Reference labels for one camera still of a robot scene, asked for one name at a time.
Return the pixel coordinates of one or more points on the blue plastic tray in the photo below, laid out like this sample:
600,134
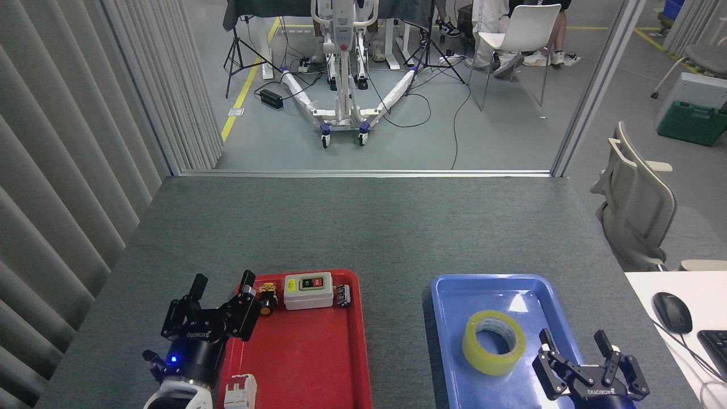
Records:
454,307

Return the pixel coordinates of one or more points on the red plastic tray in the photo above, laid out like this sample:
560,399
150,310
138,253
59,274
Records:
318,363

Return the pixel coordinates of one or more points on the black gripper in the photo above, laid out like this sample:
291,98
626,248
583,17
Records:
193,355
602,396

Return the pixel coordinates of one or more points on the white stand on wheels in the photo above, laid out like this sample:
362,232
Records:
343,57

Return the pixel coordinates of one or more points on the black orange push button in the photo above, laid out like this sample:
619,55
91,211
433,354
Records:
268,301

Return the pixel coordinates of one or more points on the silver post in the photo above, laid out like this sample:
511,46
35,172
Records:
596,85

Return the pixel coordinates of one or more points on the beige office chair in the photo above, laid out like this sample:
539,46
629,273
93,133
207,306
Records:
639,210

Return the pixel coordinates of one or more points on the white switch box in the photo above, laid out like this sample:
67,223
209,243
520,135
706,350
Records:
308,298

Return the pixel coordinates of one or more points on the person behind stand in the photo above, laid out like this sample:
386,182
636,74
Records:
318,54

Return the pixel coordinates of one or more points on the black power adapter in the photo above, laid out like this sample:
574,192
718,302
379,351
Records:
271,99

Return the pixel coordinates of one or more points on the grey seat chair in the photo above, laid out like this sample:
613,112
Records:
707,57

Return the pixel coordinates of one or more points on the person with white shoes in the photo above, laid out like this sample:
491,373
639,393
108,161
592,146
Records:
559,34

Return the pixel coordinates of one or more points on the black tripod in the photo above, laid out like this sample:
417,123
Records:
235,54
430,51

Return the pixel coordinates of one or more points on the black keyboard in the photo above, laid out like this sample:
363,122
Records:
717,349

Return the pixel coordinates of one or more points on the white plastic chair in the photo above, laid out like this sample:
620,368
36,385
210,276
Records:
528,25

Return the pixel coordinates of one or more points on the grey vertical blinds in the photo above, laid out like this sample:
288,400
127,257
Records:
57,170
696,23

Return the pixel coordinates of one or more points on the grey box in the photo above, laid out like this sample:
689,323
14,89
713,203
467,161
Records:
698,88

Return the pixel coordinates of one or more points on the person in pale trousers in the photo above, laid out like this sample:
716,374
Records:
488,23

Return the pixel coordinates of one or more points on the white floor label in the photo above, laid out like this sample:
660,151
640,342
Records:
236,112

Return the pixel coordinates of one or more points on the green plastic case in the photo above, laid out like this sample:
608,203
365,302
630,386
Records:
690,125

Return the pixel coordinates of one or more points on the yellow tape roll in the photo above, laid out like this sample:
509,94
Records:
483,359

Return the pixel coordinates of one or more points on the white desk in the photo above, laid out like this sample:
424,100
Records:
653,284

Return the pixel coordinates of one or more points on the blue bin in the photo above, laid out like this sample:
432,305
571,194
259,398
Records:
673,10

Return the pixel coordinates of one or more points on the black computer mouse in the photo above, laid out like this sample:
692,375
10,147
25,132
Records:
672,312

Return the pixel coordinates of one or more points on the white power strip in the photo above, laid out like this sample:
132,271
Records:
305,65

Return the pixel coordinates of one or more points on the small white terminal block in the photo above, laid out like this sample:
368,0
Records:
239,393

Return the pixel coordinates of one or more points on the person with black white sneakers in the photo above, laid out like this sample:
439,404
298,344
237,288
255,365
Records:
447,27

